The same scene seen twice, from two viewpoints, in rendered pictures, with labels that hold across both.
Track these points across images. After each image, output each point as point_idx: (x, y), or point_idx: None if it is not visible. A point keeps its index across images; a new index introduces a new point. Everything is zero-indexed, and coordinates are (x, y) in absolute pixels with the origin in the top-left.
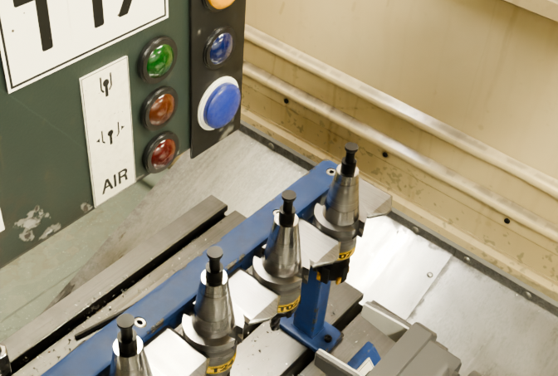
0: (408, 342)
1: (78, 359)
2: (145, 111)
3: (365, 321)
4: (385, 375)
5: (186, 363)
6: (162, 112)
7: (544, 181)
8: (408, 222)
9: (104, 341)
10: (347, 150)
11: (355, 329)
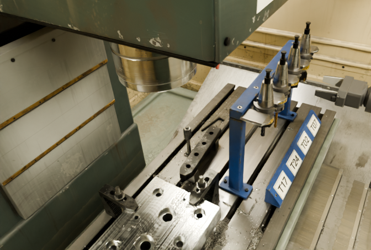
0: (346, 80)
1: (242, 99)
2: None
3: (302, 108)
4: (344, 89)
5: (277, 95)
6: None
7: (357, 45)
8: (301, 80)
9: (248, 93)
10: (307, 24)
11: (300, 112)
